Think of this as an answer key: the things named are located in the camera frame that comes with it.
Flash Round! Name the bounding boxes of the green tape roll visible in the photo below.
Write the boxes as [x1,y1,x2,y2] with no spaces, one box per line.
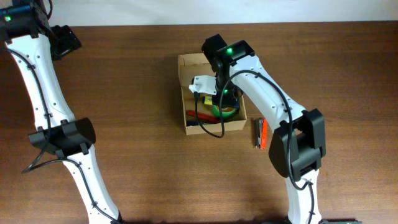
[212,105,239,119]

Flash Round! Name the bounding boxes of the yellow highlighter marker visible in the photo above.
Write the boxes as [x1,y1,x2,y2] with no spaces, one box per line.
[201,95,240,109]

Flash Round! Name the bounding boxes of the blue and white marker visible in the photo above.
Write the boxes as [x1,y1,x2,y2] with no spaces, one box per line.
[185,120,220,127]

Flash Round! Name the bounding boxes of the brown cardboard box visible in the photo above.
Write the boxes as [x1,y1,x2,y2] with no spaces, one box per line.
[178,53,248,135]

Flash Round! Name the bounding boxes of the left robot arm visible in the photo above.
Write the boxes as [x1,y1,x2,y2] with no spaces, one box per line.
[1,1,123,224]

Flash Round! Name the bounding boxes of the black and orange stapler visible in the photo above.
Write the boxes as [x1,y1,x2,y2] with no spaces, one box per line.
[254,118,268,150]

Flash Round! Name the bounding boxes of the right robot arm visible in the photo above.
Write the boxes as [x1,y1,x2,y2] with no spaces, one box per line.
[201,34,326,223]

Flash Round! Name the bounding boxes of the orange utility knife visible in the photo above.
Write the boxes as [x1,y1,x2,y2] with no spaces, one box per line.
[186,110,220,124]

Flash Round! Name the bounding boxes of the small yellow tape roll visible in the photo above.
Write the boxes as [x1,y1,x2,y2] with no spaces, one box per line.
[221,107,236,113]

